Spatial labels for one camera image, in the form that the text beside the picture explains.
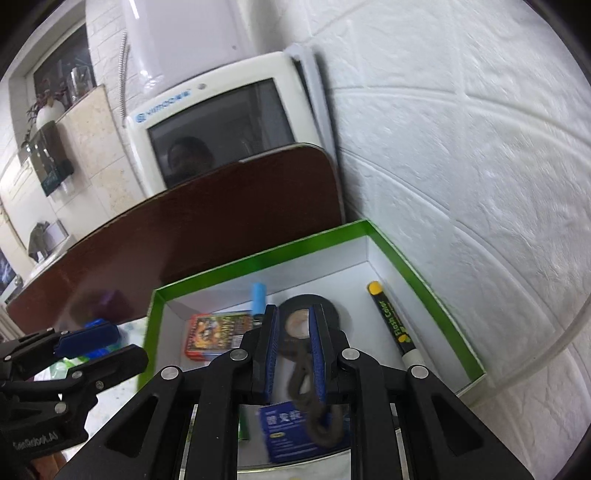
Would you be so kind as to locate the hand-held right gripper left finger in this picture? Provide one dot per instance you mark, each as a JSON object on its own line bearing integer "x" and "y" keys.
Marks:
{"x": 270, "y": 355}

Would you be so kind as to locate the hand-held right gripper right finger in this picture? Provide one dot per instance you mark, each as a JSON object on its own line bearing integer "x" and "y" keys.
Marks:
{"x": 317, "y": 355}

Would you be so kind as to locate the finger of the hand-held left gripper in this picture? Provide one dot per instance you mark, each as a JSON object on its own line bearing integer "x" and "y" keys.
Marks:
{"x": 87, "y": 339}
{"x": 111, "y": 364}

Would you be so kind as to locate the blue lighter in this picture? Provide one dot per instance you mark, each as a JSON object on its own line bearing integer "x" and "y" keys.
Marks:
{"x": 258, "y": 297}

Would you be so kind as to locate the colourful card pack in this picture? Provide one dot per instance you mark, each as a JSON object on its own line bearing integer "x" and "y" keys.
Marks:
{"x": 212, "y": 334}

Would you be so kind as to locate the small dark blue box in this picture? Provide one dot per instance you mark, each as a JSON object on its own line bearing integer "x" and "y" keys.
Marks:
{"x": 286, "y": 434}

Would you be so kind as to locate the green cardboard box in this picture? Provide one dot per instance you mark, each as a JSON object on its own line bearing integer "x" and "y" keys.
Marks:
{"x": 323, "y": 258}

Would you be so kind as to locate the bright blue box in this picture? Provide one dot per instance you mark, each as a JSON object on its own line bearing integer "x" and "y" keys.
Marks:
{"x": 98, "y": 353}

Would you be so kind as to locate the printed white cloth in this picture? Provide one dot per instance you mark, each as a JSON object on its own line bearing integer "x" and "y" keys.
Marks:
{"x": 131, "y": 334}

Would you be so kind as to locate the black tape roll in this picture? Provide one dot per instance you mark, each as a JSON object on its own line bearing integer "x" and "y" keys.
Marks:
{"x": 288, "y": 308}

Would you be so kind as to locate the black marker yellow cap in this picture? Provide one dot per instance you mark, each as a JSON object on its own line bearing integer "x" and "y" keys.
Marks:
{"x": 390, "y": 318}

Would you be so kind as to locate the grey figurine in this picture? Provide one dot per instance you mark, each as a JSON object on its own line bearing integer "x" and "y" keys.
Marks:
{"x": 39, "y": 240}

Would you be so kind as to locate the white vase with plant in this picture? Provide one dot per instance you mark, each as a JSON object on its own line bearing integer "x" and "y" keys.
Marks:
{"x": 46, "y": 115}

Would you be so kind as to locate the grey board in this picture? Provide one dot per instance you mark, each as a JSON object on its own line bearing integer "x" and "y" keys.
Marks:
{"x": 323, "y": 115}

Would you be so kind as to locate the white monitor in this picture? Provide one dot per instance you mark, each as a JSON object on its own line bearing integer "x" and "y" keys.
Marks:
{"x": 207, "y": 78}

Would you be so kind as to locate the dark wall poster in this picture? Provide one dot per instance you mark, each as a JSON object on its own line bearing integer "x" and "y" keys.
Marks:
{"x": 48, "y": 157}

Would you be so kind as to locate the white wall appliance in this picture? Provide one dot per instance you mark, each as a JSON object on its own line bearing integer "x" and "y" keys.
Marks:
{"x": 184, "y": 32}

